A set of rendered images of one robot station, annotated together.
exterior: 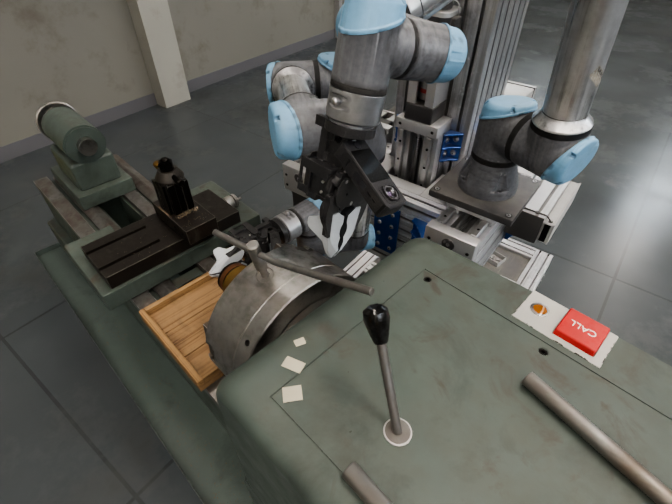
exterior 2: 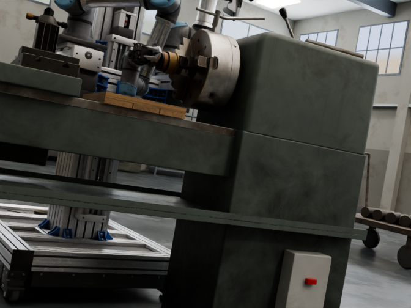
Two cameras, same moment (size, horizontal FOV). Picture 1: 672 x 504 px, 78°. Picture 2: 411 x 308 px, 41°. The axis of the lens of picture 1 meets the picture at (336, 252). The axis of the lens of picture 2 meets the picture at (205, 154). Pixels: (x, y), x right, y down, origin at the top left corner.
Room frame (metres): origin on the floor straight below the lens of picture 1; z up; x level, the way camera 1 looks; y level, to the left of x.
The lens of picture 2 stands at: (-0.25, 2.15, 0.75)
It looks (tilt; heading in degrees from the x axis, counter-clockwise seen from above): 0 degrees down; 290
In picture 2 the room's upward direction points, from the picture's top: 10 degrees clockwise
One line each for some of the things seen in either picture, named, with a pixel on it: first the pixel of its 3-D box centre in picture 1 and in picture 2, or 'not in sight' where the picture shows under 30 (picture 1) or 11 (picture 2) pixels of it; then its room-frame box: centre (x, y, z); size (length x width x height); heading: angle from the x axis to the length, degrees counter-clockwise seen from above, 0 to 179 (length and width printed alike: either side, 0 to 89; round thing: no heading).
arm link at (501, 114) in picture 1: (505, 126); (176, 35); (0.93, -0.40, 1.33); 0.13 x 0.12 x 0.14; 32
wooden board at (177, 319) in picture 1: (228, 310); (131, 106); (0.74, 0.30, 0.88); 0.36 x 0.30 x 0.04; 135
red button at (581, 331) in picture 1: (580, 332); not in sight; (0.38, -0.37, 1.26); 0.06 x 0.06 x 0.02; 45
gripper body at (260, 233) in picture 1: (258, 239); (142, 55); (0.78, 0.19, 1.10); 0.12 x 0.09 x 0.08; 134
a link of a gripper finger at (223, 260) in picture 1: (221, 256); (152, 48); (0.71, 0.26, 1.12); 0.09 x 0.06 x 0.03; 134
